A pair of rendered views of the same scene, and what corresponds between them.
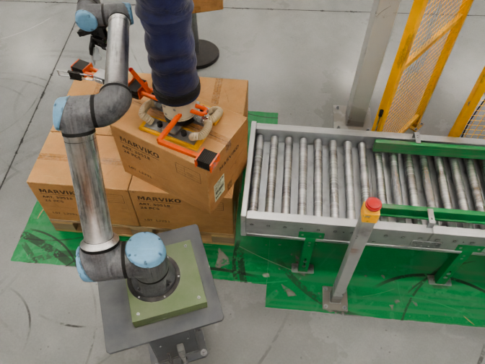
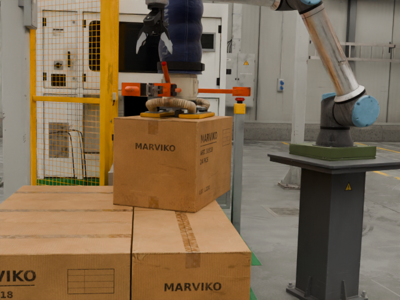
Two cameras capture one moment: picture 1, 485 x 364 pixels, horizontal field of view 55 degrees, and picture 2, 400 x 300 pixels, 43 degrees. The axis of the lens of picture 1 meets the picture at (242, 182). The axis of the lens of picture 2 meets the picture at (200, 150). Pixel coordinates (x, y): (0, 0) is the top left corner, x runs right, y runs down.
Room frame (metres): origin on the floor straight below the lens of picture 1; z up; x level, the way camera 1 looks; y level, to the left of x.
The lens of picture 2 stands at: (2.11, 2.83, 1.06)
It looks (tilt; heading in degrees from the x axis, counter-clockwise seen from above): 6 degrees down; 258
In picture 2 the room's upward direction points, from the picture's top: 2 degrees clockwise
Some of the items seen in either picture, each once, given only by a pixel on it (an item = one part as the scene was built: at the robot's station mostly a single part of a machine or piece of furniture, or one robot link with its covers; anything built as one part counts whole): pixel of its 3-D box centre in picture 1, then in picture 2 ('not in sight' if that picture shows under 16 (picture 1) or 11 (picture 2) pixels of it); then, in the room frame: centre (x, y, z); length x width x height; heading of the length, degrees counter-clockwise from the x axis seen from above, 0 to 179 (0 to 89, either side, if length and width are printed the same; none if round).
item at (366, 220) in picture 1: (350, 261); (237, 175); (1.10, -0.56, 0.50); 0.07 x 0.07 x 1.00; 84
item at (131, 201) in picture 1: (151, 146); (109, 255); (2.02, 0.60, 0.34); 1.20 x 1.00 x 0.40; 84
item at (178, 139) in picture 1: (172, 130); (197, 112); (1.59, 0.35, 0.97); 0.34 x 0.10 x 0.05; 64
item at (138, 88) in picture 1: (136, 88); (163, 90); (1.78, 0.54, 1.07); 0.10 x 0.08 x 0.06; 154
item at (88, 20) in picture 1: (89, 14); not in sight; (1.73, 0.65, 1.53); 0.12 x 0.12 x 0.09; 7
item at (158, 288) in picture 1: (152, 271); (334, 136); (0.87, 0.39, 0.86); 0.19 x 0.19 x 0.10
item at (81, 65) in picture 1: (82, 68); (134, 89); (1.94, 0.85, 1.07); 0.08 x 0.07 x 0.05; 64
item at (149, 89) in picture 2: (84, 78); (155, 89); (1.86, 0.83, 1.07); 0.31 x 0.03 x 0.05; 77
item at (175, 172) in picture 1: (182, 146); (177, 157); (1.68, 0.33, 0.74); 0.60 x 0.40 x 0.40; 60
